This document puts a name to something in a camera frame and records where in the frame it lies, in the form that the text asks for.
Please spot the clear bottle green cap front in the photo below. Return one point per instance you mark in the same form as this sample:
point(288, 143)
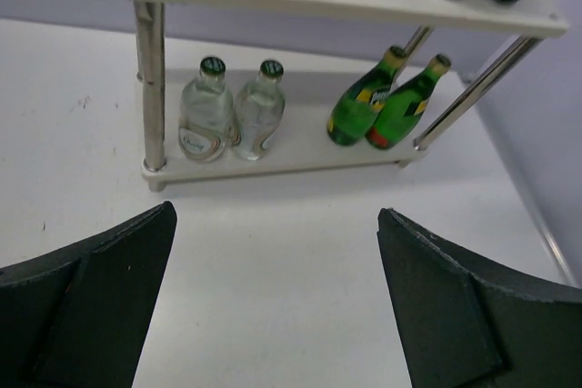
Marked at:
point(258, 111)

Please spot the clear bottle green cap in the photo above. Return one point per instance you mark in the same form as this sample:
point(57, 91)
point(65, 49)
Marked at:
point(206, 112)
point(258, 111)

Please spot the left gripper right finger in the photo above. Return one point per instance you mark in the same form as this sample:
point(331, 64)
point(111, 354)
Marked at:
point(466, 321)

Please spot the green glass bottle back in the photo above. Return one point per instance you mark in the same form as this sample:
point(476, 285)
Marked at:
point(405, 107)

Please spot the clear bottle green cap back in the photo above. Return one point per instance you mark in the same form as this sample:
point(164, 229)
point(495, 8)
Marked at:
point(206, 112)

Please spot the green glass bottle front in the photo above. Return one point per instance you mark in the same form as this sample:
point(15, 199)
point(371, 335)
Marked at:
point(359, 106)

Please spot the white two-tier shelf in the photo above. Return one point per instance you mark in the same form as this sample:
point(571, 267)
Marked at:
point(530, 22)

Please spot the green glass bottle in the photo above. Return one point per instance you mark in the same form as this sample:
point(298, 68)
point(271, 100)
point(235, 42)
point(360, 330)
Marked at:
point(405, 107)
point(359, 106)

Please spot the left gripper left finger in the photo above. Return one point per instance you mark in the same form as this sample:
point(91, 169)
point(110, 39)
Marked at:
point(79, 316)

